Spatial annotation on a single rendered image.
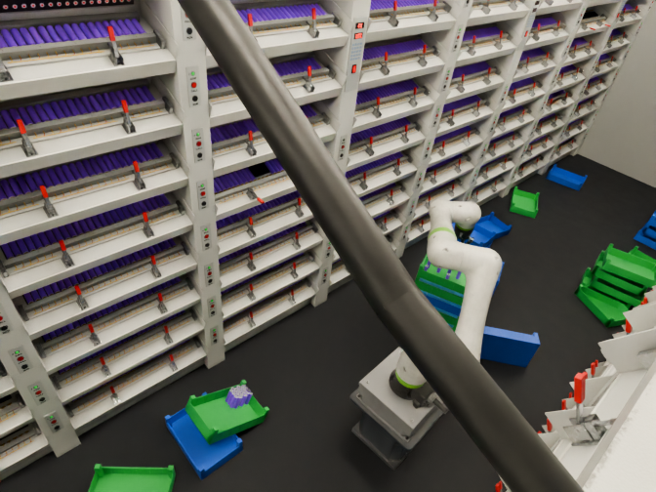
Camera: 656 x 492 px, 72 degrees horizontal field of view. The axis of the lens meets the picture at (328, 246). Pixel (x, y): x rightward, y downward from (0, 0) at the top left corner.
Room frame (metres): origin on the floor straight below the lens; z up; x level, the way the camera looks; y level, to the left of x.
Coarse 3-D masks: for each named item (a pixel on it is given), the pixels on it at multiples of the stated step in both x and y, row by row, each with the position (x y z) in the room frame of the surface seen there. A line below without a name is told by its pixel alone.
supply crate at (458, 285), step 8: (424, 264) 1.96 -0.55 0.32; (424, 272) 1.84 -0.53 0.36; (432, 272) 1.90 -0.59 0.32; (440, 272) 1.91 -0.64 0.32; (456, 272) 1.92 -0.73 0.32; (432, 280) 1.82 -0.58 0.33; (440, 280) 1.81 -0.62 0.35; (448, 280) 1.79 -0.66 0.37; (456, 280) 1.86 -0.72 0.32; (464, 280) 1.87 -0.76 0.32; (448, 288) 1.79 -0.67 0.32; (456, 288) 1.78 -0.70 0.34; (464, 288) 1.76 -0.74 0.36
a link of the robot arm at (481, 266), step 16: (464, 256) 1.34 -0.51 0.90; (480, 256) 1.35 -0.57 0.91; (496, 256) 1.35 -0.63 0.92; (464, 272) 1.33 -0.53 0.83; (480, 272) 1.30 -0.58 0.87; (496, 272) 1.31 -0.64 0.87; (480, 288) 1.26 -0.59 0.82; (464, 304) 1.25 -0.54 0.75; (480, 304) 1.23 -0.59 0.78; (464, 320) 1.19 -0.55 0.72; (480, 320) 1.18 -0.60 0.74; (464, 336) 1.14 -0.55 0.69; (480, 336) 1.15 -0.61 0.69; (480, 352) 1.12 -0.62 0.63
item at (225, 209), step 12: (288, 180) 1.68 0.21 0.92; (264, 192) 1.57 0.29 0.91; (276, 192) 1.60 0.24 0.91; (288, 192) 1.66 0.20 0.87; (216, 204) 1.43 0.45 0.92; (228, 204) 1.45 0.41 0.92; (240, 204) 1.47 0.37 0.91; (252, 204) 1.51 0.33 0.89; (216, 216) 1.39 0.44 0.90; (228, 216) 1.44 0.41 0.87
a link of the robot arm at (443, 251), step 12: (444, 228) 1.50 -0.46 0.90; (432, 240) 1.42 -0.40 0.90; (444, 240) 1.39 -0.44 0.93; (456, 240) 1.44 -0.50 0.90; (432, 252) 1.36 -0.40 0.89; (444, 252) 1.35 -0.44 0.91; (456, 252) 1.35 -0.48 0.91; (432, 264) 1.35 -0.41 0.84; (444, 264) 1.33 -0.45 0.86; (456, 264) 1.33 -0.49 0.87
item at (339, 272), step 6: (390, 234) 2.38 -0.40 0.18; (390, 240) 2.35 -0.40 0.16; (396, 240) 2.34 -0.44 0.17; (396, 246) 2.34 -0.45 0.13; (336, 264) 2.03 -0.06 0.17; (342, 264) 2.06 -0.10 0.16; (336, 270) 2.01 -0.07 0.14; (342, 270) 2.02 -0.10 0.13; (330, 276) 1.96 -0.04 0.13; (336, 276) 1.97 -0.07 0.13; (342, 276) 1.99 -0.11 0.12; (348, 276) 2.04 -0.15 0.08; (330, 282) 1.89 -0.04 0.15; (336, 282) 1.94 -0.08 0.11
